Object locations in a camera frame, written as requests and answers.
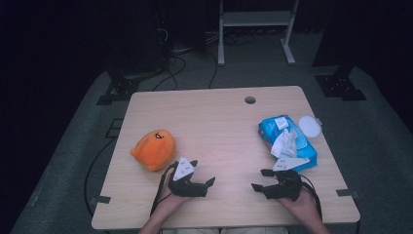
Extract right hand-held gripper cable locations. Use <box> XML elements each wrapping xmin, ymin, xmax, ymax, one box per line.
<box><xmin>299</xmin><ymin>175</ymin><xmax>323</xmax><ymax>222</ymax></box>

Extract long black floor cable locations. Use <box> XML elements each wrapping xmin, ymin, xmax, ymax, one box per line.
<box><xmin>84</xmin><ymin>136</ymin><xmax>119</xmax><ymax>217</ymax></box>

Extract white oval pack lid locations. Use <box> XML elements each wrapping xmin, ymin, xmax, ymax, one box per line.
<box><xmin>297</xmin><ymin>115</ymin><xmax>323</xmax><ymax>138</ymax></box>

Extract black stand base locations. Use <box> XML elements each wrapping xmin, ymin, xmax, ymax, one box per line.
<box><xmin>95</xmin><ymin>61</ymin><xmax>144</xmax><ymax>106</ymax></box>
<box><xmin>313</xmin><ymin>62</ymin><xmax>368</xmax><ymax>102</ymax></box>

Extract black equipment tower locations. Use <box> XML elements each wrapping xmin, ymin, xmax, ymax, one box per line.
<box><xmin>106</xmin><ymin>0</ymin><xmax>173</xmax><ymax>76</ymax></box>

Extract person's light trousers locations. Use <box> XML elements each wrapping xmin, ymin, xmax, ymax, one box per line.
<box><xmin>161</xmin><ymin>226</ymin><xmax>290</xmax><ymax>234</ymax></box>

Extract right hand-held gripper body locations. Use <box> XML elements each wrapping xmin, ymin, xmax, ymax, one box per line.
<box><xmin>262</xmin><ymin>157</ymin><xmax>311</xmax><ymax>203</ymax></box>

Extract black straight floor cable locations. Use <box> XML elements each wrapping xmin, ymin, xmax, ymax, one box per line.
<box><xmin>206</xmin><ymin>50</ymin><xmax>219</xmax><ymax>90</ymax></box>

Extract person's right hand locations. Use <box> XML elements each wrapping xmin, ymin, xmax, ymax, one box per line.
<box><xmin>277</xmin><ymin>188</ymin><xmax>321</xmax><ymax>226</ymax></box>

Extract hand-held gripper cable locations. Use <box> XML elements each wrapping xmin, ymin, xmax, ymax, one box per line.
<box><xmin>149</xmin><ymin>161</ymin><xmax>179</xmax><ymax>217</ymax></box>
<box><xmin>299</xmin><ymin>175</ymin><xmax>323</xmax><ymax>222</ymax></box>

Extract grey table edge bracket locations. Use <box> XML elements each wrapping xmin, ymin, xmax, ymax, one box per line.
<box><xmin>335</xmin><ymin>188</ymin><xmax>361</xmax><ymax>200</ymax></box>
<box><xmin>89</xmin><ymin>194</ymin><xmax>112</xmax><ymax>206</ymax></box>

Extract left hand-held gripper cable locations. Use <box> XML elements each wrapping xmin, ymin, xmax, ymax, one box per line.
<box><xmin>149</xmin><ymin>161</ymin><xmax>179</xmax><ymax>217</ymax></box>

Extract orange plush toy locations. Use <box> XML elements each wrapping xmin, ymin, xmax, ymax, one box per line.
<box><xmin>130</xmin><ymin>129</ymin><xmax>177</xmax><ymax>173</ymax></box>

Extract black floor plate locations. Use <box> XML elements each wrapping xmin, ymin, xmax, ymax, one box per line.
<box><xmin>104</xmin><ymin>118</ymin><xmax>125</xmax><ymax>139</ymax></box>

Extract blue wet wipes pack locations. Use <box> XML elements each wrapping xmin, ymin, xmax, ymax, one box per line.
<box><xmin>257</xmin><ymin>114</ymin><xmax>319</xmax><ymax>173</ymax></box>

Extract person's left hand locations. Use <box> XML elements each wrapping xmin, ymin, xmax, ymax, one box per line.
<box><xmin>155</xmin><ymin>175</ymin><xmax>197</xmax><ymax>222</ymax></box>

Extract bundle of floor cables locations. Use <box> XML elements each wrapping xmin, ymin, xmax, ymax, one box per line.
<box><xmin>206</xmin><ymin>29</ymin><xmax>258</xmax><ymax>47</ymax></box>

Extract black looped floor cable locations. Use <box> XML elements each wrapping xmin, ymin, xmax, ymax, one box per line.
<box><xmin>152</xmin><ymin>55</ymin><xmax>188</xmax><ymax>93</ymax></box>

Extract white wet wipe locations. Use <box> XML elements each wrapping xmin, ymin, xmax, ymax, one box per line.
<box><xmin>270</xmin><ymin>128</ymin><xmax>299</xmax><ymax>160</ymax></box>

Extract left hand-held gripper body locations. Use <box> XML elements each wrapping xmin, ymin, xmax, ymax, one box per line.
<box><xmin>167</xmin><ymin>156</ymin><xmax>209</xmax><ymax>198</ymax></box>

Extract white metal stand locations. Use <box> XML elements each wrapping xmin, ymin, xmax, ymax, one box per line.
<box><xmin>217</xmin><ymin>0</ymin><xmax>301</xmax><ymax>67</ymax></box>

